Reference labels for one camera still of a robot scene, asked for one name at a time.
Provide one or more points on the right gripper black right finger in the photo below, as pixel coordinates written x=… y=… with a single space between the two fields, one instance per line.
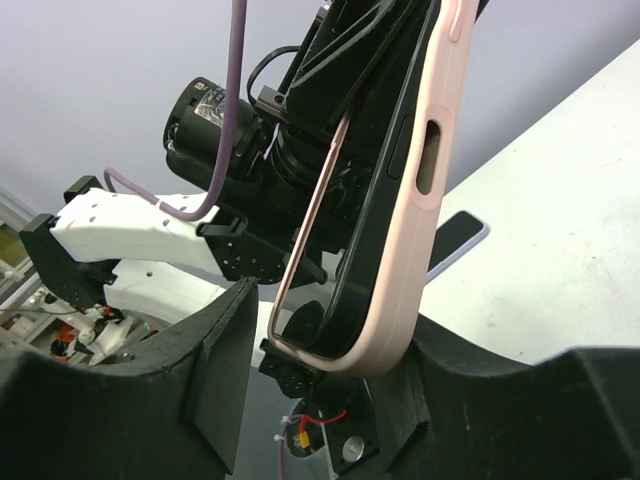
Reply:
x=453 y=410

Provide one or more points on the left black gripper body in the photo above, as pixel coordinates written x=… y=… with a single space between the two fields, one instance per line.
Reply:
x=356 y=57

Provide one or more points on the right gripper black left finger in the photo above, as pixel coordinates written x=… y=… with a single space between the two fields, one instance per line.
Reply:
x=170 y=407

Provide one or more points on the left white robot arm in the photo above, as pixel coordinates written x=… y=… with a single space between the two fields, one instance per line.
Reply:
x=116 y=245

